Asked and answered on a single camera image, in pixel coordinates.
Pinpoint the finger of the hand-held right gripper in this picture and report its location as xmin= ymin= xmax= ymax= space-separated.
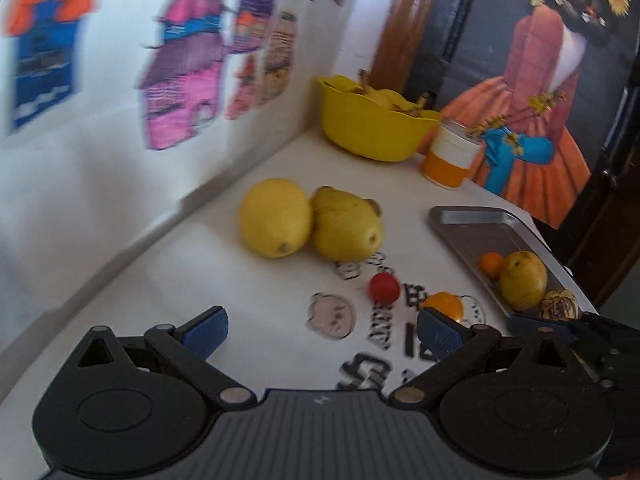
xmin=506 ymin=312 xmax=607 ymax=356

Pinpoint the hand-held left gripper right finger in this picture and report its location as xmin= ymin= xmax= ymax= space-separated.
xmin=389 ymin=307 xmax=592 ymax=409

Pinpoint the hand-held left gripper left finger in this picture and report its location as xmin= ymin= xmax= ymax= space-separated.
xmin=65 ymin=306 xmax=256 ymax=411

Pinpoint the small orange mandarin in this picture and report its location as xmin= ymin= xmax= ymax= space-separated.
xmin=421 ymin=291 xmax=465 ymax=322
xmin=477 ymin=252 xmax=506 ymax=282

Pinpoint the brown striped walnut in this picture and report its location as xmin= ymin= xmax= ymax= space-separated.
xmin=539 ymin=289 xmax=583 ymax=321

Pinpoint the metal tray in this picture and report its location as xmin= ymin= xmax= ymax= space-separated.
xmin=429 ymin=205 xmax=598 ymax=322

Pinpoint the small yellow pear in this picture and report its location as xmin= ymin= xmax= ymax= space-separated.
xmin=499 ymin=251 xmax=549 ymax=312

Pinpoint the small red fruit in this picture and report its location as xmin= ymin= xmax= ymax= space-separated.
xmin=368 ymin=272 xmax=401 ymax=305

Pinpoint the pig face sticker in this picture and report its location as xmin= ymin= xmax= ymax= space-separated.
xmin=305 ymin=292 xmax=357 ymax=342

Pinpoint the yellow lemon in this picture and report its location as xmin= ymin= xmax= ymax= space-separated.
xmin=239 ymin=178 xmax=315 ymax=259

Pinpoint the large yellow pear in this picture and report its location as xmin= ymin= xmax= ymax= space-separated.
xmin=311 ymin=186 xmax=385 ymax=263

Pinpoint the orange and white cup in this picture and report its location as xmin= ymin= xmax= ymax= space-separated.
xmin=422 ymin=117 xmax=485 ymax=190

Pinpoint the yellow plastic bowl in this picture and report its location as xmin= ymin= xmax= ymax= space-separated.
xmin=314 ymin=75 xmax=444 ymax=163

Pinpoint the yellow banana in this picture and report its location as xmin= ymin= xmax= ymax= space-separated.
xmin=345 ymin=69 xmax=437 ymax=117

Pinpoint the pink and purple house drawing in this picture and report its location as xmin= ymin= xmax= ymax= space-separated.
xmin=136 ymin=0 xmax=227 ymax=152

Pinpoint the orange and brown drawing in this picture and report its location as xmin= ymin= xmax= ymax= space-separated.
xmin=261 ymin=10 xmax=299 ymax=107

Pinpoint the purple and orange house drawing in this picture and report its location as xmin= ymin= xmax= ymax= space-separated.
xmin=226 ymin=0 xmax=277 ymax=121

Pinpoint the orange and blue house drawing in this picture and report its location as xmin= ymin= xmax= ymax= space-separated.
xmin=2 ymin=0 xmax=98 ymax=136

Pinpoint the wall poster with orange dress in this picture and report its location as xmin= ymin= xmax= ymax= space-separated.
xmin=437 ymin=0 xmax=637 ymax=232

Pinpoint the brown wooden door frame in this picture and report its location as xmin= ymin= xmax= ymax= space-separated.
xmin=369 ymin=0 xmax=448 ymax=108

